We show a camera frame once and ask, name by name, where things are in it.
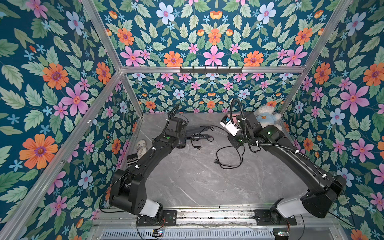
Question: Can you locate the dark grey hair dryer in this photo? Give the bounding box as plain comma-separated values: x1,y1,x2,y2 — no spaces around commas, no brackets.
177,126,214,149

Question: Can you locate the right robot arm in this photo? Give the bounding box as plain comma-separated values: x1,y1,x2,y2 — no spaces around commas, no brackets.
221,113,347,221

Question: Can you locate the black hook rail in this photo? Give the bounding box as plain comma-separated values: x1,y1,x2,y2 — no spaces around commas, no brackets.
179,67,243,75

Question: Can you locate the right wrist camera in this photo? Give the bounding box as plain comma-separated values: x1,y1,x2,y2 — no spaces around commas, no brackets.
220,116,241,137

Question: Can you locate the small green circuit board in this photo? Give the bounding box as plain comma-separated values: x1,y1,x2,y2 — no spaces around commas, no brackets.
152,229,164,239

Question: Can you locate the white slotted vent strip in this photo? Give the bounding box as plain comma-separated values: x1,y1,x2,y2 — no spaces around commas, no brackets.
101,229,275,240

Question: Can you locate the black white striped sock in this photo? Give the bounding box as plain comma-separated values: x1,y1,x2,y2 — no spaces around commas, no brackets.
127,153,139,168

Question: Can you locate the white teddy bear blue shirt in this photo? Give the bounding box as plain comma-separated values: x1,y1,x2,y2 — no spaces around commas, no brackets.
254,105,283,131

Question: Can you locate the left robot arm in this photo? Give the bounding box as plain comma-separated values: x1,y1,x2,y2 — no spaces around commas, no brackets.
109,117,188,218

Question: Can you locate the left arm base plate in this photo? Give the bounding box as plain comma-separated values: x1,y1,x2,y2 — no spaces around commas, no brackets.
137,210,178,227

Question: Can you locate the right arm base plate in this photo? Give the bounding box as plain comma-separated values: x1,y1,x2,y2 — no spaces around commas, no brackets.
252,209,297,226

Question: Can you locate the rolled beige cloth bundle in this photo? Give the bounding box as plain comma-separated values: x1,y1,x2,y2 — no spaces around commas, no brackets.
136,140,148,159

